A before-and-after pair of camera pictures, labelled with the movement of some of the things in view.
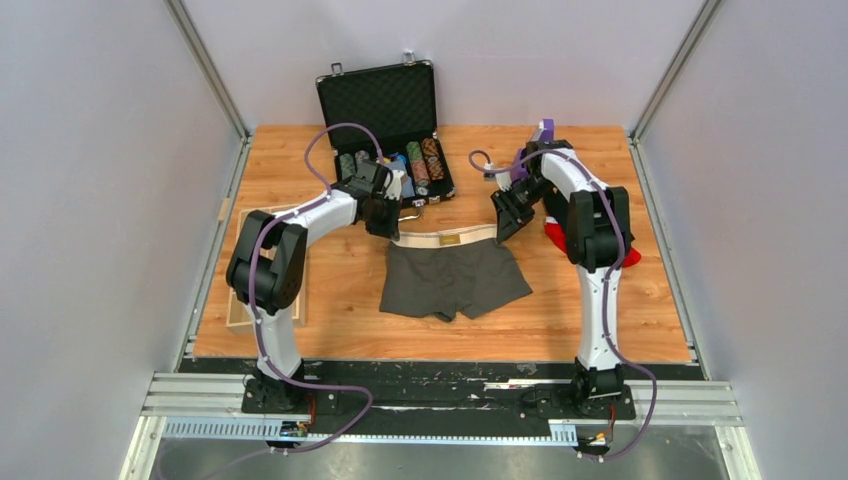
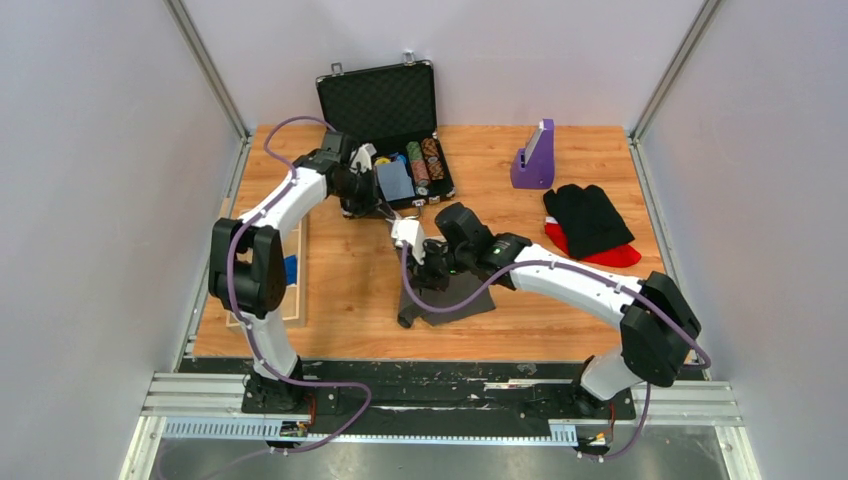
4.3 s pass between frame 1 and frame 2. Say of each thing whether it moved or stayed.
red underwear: stayed
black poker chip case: stayed
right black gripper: moved
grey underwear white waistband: moved
